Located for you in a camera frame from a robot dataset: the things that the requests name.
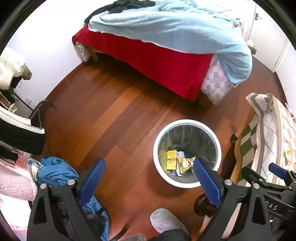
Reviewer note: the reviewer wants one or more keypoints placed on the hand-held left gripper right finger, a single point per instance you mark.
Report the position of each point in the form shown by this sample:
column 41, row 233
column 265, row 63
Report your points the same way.
column 207, row 183

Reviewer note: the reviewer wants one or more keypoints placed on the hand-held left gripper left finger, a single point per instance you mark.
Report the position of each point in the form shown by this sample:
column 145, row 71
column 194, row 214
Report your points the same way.
column 92, row 182

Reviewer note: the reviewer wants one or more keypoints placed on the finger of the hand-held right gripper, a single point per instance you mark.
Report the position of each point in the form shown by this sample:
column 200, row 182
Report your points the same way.
column 277, row 169
column 249, row 173

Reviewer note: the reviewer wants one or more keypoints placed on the white round trash bin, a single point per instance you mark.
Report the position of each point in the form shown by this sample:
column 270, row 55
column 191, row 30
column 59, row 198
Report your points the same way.
column 187, row 153

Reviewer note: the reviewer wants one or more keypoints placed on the dark brown round knob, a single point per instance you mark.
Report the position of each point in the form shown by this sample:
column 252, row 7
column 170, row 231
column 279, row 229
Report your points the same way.
column 204, row 205

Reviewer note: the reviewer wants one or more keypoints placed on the yellow printed snack packet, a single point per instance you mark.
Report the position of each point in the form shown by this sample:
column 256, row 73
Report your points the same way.
column 185, row 163

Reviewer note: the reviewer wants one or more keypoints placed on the green checkered cloth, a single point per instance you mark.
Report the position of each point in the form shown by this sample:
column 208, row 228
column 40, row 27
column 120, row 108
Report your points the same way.
column 248, row 143

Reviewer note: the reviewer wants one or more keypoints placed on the blue cloth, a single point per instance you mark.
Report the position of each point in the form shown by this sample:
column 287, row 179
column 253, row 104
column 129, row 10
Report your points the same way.
column 57, row 171

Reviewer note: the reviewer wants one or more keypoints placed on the blue transparent bag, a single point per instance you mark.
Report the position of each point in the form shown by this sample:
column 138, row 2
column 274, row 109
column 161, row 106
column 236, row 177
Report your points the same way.
column 98, row 219

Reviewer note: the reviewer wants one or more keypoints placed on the white crumpled paper wrapper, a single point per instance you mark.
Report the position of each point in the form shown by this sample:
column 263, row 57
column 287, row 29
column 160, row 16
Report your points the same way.
column 180, row 154

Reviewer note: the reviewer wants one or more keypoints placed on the beige checkered tablecloth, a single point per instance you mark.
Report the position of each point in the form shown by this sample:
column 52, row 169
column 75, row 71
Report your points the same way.
column 288, row 132

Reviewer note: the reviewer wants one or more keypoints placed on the white lined tablecloth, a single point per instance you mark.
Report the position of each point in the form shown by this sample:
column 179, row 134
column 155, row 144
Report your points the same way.
column 268, row 129

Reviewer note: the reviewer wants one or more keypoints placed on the yellow cardboard box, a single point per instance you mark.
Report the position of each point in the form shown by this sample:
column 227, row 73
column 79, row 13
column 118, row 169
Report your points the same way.
column 171, row 160

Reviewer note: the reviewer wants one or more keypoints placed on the grey fluffy slipper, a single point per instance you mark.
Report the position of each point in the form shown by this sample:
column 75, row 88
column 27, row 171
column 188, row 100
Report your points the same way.
column 166, row 220
column 135, row 238

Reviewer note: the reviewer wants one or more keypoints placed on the person's dark trouser leg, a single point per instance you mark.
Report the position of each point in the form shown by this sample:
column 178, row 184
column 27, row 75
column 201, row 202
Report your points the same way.
column 171, row 236

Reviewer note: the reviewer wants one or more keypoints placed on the pink knitted cloth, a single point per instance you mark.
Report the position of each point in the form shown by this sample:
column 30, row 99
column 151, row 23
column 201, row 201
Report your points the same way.
column 15, row 183

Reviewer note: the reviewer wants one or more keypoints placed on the black and white garment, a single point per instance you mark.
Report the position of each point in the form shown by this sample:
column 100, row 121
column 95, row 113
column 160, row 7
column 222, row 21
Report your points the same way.
column 22, row 134

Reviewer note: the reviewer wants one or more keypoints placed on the checkered lilac quilt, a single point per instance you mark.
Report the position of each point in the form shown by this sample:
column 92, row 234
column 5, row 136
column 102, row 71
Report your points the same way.
column 216, row 82

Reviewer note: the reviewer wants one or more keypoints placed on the wooden bed leg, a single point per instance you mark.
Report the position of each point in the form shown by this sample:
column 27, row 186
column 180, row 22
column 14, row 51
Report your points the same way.
column 94, row 55

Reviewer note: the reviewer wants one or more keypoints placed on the red bed sheet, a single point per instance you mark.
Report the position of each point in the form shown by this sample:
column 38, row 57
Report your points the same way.
column 150, row 60

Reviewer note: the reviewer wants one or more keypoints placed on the white door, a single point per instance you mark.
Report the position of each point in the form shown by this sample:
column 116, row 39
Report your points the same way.
column 268, row 34

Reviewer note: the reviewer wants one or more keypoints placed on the white fluffy cloth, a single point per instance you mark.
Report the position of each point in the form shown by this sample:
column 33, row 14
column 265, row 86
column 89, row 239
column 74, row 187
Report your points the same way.
column 10, row 64

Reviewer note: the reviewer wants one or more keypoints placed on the light blue blanket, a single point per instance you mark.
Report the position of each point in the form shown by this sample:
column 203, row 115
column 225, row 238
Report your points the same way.
column 175, row 27

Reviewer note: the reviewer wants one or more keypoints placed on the black clothes pile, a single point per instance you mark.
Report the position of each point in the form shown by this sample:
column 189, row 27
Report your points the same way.
column 124, row 5

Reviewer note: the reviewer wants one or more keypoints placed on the black metal frame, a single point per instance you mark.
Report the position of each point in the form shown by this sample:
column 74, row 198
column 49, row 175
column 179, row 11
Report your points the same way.
column 41, row 113

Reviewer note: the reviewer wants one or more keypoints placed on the white wall socket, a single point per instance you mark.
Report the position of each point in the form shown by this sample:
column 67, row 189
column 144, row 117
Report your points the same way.
column 29, row 100

